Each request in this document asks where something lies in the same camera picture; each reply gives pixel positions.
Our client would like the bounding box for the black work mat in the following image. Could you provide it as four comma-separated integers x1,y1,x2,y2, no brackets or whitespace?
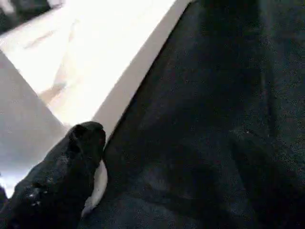
0,0,305,229

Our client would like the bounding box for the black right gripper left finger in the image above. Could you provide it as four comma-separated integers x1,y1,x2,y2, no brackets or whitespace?
0,121,107,229

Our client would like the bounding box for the white plastic table top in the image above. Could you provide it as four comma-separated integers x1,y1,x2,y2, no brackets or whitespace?
0,0,193,218

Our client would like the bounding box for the white plastic table leg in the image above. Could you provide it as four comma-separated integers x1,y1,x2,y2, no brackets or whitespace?
0,51,67,198

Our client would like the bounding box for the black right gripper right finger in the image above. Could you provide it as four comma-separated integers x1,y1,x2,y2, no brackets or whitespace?
227,133,305,229

